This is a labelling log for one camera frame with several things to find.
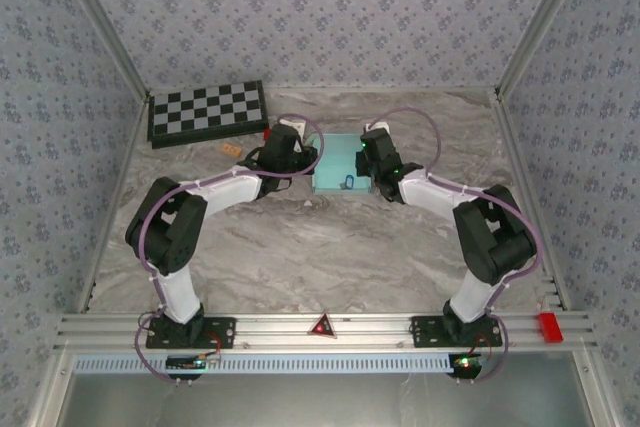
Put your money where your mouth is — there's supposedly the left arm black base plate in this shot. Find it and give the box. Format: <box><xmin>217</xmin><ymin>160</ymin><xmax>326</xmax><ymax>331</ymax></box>
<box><xmin>145</xmin><ymin>315</ymin><xmax>237</xmax><ymax>350</ymax></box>

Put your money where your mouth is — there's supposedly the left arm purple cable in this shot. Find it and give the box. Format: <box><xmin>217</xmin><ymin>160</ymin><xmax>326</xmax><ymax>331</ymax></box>
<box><xmin>134</xmin><ymin>112</ymin><xmax>324</xmax><ymax>387</ymax></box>

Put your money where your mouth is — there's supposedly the light teal paper box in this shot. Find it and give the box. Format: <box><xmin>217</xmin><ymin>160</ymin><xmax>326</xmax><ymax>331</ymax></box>
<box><xmin>305</xmin><ymin>132</ymin><xmax>375</xmax><ymax>197</ymax></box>

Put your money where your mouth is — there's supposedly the black grey chessboard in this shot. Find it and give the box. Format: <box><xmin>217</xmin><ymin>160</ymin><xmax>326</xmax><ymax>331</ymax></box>
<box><xmin>146</xmin><ymin>79</ymin><xmax>268</xmax><ymax>151</ymax></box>

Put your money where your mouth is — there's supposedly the red plastic block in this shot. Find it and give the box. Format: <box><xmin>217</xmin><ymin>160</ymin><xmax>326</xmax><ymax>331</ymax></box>
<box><xmin>534</xmin><ymin>312</ymin><xmax>564</xmax><ymax>345</ymax></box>

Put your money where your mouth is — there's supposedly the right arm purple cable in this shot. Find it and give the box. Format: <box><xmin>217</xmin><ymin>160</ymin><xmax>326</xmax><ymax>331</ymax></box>
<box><xmin>364</xmin><ymin>106</ymin><xmax>545</xmax><ymax>386</ymax></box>

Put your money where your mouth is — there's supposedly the aluminium cross rail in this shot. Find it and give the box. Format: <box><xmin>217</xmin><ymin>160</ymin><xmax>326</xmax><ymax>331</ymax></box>
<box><xmin>53</xmin><ymin>311</ymin><xmax>599</xmax><ymax>352</ymax></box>

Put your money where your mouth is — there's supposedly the grey slotted cable duct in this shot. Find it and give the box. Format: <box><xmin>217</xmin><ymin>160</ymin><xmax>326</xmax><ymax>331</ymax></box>
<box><xmin>73</xmin><ymin>351</ymin><xmax>454</xmax><ymax>375</ymax></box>

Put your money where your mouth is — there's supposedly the shiny metal sheet panel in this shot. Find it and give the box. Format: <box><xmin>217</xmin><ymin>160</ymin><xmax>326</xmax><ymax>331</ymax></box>
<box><xmin>64</xmin><ymin>371</ymin><xmax>591</xmax><ymax>427</ymax></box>

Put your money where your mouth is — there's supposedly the aluminium corner post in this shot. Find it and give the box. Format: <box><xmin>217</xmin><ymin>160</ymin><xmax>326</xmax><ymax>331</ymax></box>
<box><xmin>48</xmin><ymin>0</ymin><xmax>154</xmax><ymax>101</ymax></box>
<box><xmin>493</xmin><ymin>0</ymin><xmax>599</xmax><ymax>101</ymax></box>

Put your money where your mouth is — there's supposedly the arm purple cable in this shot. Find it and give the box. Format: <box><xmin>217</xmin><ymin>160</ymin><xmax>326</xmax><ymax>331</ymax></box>
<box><xmin>364</xmin><ymin>106</ymin><xmax>545</xmax><ymax>386</ymax></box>
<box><xmin>134</xmin><ymin>112</ymin><xmax>324</xmax><ymax>387</ymax></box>

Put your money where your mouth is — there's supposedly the aluminium side rail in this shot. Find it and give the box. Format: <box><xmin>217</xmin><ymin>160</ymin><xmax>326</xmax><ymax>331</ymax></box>
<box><xmin>491</xmin><ymin>89</ymin><xmax>572</xmax><ymax>312</ymax></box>
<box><xmin>75</xmin><ymin>91</ymin><xmax>154</xmax><ymax>316</ymax></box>

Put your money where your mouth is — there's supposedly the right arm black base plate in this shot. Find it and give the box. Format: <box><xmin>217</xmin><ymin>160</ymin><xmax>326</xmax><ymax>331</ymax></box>
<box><xmin>410</xmin><ymin>315</ymin><xmax>503</xmax><ymax>350</ymax></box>

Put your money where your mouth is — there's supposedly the red triangle marker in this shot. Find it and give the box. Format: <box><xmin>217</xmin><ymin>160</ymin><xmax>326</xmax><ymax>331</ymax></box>
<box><xmin>307</xmin><ymin>312</ymin><xmax>337</xmax><ymax>338</ymax></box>

